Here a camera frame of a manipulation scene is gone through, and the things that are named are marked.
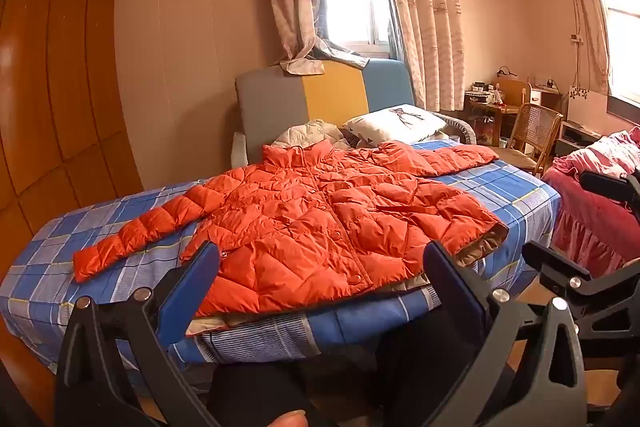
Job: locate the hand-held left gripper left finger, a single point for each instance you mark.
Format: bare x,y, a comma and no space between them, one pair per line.
192,289

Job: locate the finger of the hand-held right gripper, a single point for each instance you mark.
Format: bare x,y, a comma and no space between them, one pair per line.
550,259
605,187

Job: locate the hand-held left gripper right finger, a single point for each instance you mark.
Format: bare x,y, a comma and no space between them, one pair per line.
450,279

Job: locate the orange puffer jacket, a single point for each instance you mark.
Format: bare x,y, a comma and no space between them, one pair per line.
310,227

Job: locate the person's left hand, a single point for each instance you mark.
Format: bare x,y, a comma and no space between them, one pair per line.
289,419

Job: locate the pink bedding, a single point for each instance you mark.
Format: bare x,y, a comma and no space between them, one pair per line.
585,207

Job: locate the low grey shelf unit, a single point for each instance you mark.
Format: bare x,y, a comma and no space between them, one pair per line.
575,137

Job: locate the white floral board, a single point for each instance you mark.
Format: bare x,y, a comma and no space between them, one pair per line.
587,109

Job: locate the wicker chair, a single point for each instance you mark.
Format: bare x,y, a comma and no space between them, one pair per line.
540,127

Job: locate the white drawer cabinet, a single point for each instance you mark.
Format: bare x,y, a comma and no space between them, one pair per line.
542,98

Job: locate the person's black pants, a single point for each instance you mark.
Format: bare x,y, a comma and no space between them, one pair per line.
250,392

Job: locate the wooden desk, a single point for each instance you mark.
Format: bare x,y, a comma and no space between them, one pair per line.
487,112

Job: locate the wide bright window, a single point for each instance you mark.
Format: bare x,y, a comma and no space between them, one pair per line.
625,37

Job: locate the patterned storage box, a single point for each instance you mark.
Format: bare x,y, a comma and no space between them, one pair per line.
477,98

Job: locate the white padded garment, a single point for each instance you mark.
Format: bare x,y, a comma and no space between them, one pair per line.
400,122

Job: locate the narrow beige curtain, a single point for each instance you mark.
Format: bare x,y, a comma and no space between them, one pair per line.
590,17

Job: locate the beige quilted jacket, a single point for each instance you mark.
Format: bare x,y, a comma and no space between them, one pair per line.
310,132

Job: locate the grey yellow blue chair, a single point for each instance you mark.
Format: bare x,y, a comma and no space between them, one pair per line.
330,92

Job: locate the wooden panel wardrobe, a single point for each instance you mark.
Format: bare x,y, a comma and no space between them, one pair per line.
50,82

